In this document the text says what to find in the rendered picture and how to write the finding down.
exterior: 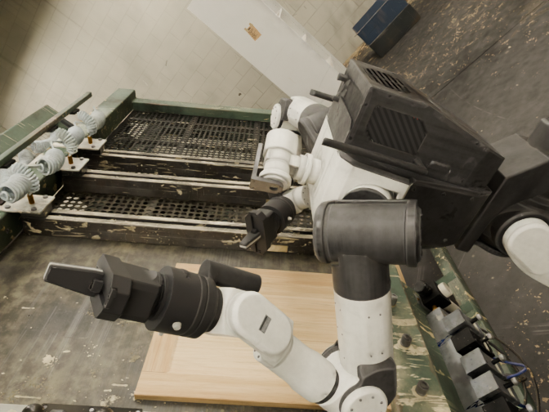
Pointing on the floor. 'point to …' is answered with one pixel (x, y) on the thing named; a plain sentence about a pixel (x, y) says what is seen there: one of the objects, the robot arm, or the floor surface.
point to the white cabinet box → (274, 45)
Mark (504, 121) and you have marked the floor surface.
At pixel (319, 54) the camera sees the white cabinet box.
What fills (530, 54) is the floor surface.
